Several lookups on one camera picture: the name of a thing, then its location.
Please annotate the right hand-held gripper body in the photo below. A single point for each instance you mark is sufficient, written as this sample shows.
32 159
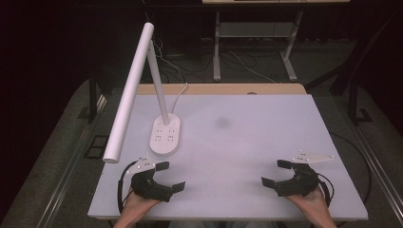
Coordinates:
301 183

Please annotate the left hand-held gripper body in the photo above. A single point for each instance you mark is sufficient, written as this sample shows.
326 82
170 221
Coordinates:
149 188

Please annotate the white desk lamp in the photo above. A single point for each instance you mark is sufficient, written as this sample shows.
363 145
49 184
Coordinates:
130 91

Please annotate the person's left hand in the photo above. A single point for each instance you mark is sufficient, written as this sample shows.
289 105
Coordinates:
136 204

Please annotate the person's right hand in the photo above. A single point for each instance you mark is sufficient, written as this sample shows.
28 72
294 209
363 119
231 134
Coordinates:
309 202

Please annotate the black stand leg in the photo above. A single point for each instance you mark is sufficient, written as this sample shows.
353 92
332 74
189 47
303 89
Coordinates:
92 98

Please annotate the black metal stand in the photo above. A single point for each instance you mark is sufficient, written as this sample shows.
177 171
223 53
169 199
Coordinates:
355 79

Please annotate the grey metal stand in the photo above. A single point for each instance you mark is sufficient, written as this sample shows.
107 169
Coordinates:
218 47

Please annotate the black floor frame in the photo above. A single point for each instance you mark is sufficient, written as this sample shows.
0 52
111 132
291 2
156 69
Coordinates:
96 147

